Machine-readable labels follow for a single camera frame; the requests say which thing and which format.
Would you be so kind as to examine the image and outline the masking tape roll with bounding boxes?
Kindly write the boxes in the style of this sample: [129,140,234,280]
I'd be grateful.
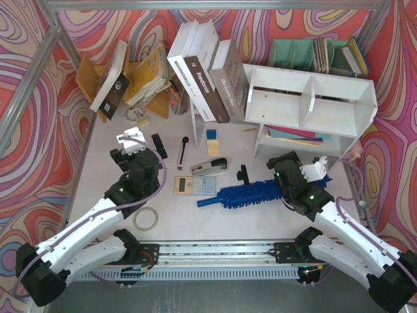
[133,207,159,231]

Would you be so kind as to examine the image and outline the small white shelf stand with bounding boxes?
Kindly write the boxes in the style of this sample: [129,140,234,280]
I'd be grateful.
[190,100,205,149]

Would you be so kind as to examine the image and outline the pencil cup with pencils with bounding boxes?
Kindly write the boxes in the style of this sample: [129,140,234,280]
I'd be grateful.
[168,76,189,115]

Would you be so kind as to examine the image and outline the black clip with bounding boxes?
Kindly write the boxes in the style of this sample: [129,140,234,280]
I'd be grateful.
[237,164,250,185]

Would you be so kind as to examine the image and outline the white bookshelf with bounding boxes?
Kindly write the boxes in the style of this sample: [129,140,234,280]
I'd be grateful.
[244,64,378,158]

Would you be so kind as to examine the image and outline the black white utility knife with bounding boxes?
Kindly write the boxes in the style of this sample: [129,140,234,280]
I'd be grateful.
[177,136,189,170]

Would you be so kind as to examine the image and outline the pink pig figurine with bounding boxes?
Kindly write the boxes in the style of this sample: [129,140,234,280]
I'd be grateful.
[343,140,363,162]

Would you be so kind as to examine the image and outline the green file organizer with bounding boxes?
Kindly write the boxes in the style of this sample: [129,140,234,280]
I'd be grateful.
[267,38,348,74]

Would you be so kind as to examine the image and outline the yellow wooden book rack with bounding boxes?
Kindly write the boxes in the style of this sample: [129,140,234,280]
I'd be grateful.
[76,40,171,122]

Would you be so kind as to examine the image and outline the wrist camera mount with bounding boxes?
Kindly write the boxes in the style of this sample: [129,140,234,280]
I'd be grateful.
[116,127,147,155]
[300,156,328,183]

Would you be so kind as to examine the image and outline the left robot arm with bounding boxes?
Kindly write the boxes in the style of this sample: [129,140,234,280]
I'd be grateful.
[16,127,167,306]

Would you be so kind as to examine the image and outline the yellow sticky note pad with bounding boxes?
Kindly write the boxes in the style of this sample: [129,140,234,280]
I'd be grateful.
[207,140,220,157]

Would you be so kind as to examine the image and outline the grey Lonely City book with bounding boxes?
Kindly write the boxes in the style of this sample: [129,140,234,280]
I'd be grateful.
[209,38,250,123]

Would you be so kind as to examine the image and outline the white Mademoiselle book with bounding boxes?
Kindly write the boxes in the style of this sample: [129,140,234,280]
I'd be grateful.
[167,20,215,121]

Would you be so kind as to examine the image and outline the brown Fredonia book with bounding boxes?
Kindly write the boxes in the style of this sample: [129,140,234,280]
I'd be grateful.
[184,55,230,123]

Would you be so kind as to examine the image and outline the grey black stapler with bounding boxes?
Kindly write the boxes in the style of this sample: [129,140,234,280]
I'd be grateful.
[191,158,228,176]

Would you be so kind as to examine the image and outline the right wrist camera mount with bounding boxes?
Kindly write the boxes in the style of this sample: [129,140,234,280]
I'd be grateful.
[300,156,328,183]

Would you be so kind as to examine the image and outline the blue yellow book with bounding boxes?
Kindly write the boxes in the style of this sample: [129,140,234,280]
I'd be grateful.
[346,37,370,78]

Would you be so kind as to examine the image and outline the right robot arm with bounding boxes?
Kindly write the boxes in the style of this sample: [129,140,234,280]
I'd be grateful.
[266,152,416,312]

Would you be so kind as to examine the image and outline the yellow grey calculator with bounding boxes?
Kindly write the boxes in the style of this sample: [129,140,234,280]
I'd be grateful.
[174,176,216,196]

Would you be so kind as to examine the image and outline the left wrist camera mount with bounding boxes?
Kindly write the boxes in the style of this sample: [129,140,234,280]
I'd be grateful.
[116,127,147,155]

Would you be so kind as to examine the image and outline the blue microfiber duster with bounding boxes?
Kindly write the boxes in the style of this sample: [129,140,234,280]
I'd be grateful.
[197,175,335,215]

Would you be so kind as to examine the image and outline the stack of coloured folders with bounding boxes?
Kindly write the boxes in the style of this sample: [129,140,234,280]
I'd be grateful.
[265,125,331,146]

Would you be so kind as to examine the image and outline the black white paperback book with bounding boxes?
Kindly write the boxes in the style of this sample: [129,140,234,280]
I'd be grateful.
[90,40,130,123]

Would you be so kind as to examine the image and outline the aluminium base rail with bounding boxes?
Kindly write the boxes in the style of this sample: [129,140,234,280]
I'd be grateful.
[40,241,395,271]

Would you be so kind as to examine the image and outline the blue eraser block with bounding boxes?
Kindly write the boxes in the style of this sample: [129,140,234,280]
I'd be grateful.
[206,129,217,140]

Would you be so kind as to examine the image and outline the yellow worn books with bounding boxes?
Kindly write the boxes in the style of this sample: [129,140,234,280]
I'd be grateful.
[125,42,171,108]

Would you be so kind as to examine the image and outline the brass padlock with ring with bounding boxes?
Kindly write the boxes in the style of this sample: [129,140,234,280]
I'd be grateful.
[125,108,150,126]

